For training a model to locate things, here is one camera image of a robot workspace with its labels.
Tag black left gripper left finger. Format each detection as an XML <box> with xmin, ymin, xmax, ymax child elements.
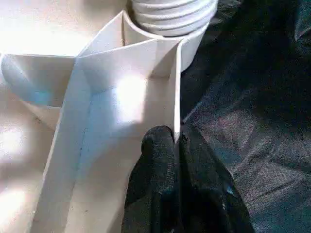
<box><xmin>121</xmin><ymin>125</ymin><xmax>182</xmax><ymax>233</ymax></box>

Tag black plastic mat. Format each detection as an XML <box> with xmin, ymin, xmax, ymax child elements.
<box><xmin>179</xmin><ymin>0</ymin><xmax>311</xmax><ymax>233</ymax></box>

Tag white plastic table top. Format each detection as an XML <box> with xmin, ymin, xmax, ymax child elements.
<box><xmin>0</xmin><ymin>0</ymin><xmax>211</xmax><ymax>233</ymax></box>

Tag white plastic table leg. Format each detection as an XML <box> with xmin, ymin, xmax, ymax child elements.
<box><xmin>125</xmin><ymin>0</ymin><xmax>218</xmax><ymax>38</ymax></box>

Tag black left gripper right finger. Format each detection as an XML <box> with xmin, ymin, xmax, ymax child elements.
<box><xmin>179</xmin><ymin>125</ymin><xmax>256</xmax><ymax>233</ymax></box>

